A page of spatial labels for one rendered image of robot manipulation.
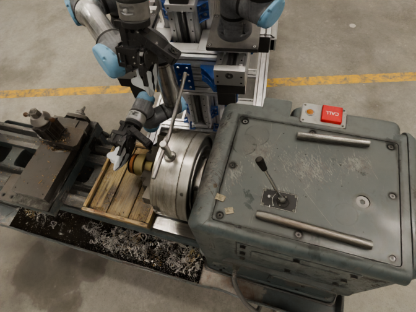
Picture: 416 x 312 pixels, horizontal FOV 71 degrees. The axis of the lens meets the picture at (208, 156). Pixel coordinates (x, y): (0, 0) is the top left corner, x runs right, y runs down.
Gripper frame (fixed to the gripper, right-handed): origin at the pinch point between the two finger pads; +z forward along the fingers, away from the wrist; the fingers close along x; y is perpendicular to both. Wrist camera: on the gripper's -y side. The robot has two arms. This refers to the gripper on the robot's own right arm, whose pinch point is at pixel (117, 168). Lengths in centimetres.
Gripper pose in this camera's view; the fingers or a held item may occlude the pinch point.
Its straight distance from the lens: 114.1
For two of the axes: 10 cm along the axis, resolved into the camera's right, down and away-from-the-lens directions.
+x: -0.9, -4.9, -8.7
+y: -9.6, -2.0, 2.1
